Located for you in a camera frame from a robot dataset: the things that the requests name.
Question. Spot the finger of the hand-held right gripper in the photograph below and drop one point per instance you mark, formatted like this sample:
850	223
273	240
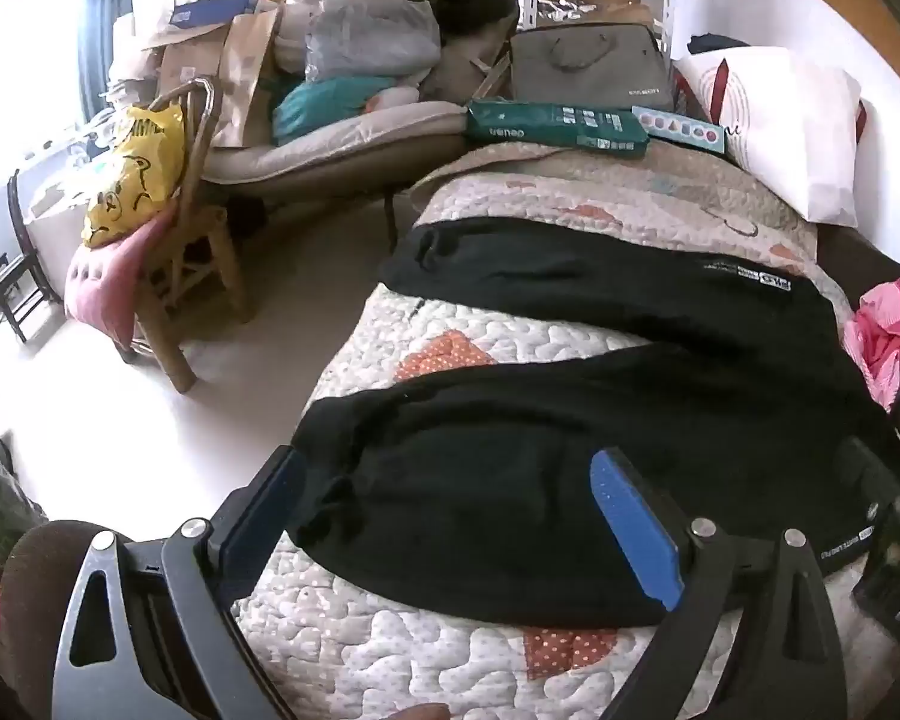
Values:
866	469

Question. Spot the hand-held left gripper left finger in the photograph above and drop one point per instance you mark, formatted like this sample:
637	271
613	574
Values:
266	517

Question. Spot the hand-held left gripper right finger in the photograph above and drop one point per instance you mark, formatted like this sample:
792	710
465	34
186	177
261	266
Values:
637	532

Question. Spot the black pants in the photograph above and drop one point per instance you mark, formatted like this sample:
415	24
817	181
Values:
495	480

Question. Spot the pink striped cloth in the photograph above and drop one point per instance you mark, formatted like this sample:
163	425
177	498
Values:
889	337

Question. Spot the quilted patchwork blanket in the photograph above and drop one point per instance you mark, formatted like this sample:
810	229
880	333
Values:
390	652

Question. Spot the dark brown cloth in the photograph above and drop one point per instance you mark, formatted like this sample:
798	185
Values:
870	255

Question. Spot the brown rounded stool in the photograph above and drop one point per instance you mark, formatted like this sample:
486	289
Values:
30	562

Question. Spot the pink seat cushion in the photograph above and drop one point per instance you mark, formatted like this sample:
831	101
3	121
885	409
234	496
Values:
112	277

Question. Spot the dark wooden chair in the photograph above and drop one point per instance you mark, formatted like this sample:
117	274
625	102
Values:
15	277

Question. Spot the white paper bag red print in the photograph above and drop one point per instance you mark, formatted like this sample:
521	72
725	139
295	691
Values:
787	127

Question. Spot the yellow plastic bag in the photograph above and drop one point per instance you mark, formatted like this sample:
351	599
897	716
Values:
131	172

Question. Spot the light blue box coloured shapes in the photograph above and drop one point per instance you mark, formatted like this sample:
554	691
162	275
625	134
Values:
679	127

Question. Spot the green cardboard box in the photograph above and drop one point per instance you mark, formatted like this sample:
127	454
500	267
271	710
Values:
555	127

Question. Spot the teal plastic bag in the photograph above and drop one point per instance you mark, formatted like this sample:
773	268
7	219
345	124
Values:
322	105

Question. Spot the brown paper bag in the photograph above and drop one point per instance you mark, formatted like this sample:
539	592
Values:
244	75

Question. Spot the grey laptop bag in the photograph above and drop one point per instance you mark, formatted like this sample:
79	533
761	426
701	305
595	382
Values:
592	67

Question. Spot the grey plastic bag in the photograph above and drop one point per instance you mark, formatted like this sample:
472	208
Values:
367	37

